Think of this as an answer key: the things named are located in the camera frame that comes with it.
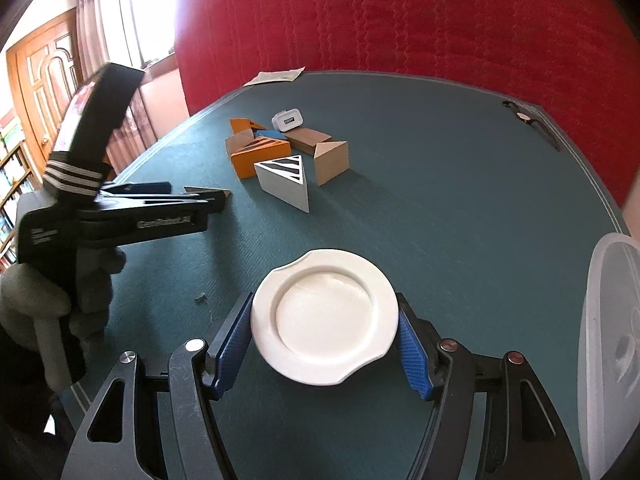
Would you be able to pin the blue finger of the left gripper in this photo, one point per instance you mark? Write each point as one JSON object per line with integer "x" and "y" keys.
{"x": 131, "y": 188}

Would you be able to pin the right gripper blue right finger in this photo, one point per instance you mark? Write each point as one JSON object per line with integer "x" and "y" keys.
{"x": 417, "y": 342}

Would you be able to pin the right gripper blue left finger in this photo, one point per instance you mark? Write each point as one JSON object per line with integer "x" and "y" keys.
{"x": 228, "y": 341}

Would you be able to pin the white ceramic plate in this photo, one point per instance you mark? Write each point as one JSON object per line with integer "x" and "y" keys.
{"x": 322, "y": 317}

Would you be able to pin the white striped triangular block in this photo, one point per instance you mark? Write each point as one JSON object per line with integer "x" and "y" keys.
{"x": 284, "y": 178}

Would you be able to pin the grey gloved left hand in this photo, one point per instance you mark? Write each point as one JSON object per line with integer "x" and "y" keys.
{"x": 28, "y": 298}

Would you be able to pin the pink curtain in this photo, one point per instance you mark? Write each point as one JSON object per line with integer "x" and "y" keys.
{"x": 106, "y": 33}

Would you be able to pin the wooden bookshelf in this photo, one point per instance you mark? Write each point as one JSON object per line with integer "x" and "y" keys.
{"x": 18, "y": 177}

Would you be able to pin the beige notched wooden block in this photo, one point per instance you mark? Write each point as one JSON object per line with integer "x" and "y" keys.
{"x": 238, "y": 141}

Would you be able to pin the small orange triangular block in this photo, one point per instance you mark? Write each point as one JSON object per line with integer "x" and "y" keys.
{"x": 241, "y": 124}

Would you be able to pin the large orange triangular block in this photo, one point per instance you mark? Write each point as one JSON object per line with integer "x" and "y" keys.
{"x": 259, "y": 150}

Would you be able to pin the blue cube block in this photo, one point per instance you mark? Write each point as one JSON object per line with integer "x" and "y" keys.
{"x": 271, "y": 134}

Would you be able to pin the white charger box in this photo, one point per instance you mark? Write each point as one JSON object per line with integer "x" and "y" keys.
{"x": 287, "y": 120}

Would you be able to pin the wooden door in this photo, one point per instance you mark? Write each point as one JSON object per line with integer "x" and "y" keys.
{"x": 44, "y": 73}

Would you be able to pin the brown rectangular wooden block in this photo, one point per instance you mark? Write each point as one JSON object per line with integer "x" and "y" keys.
{"x": 306, "y": 139}

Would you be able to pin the white paper sheet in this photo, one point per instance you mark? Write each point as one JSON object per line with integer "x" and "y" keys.
{"x": 276, "y": 76}

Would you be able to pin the tan wooden wedge block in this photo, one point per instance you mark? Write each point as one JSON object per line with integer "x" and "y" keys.
{"x": 330, "y": 160}

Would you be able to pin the clear plastic container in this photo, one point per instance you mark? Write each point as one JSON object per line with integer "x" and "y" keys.
{"x": 608, "y": 355}

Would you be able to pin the black wristwatch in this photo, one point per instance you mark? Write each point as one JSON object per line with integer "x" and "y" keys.
{"x": 534, "y": 123}

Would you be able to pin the red quilted sofa back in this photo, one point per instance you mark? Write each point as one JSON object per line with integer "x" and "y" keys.
{"x": 578, "y": 59}

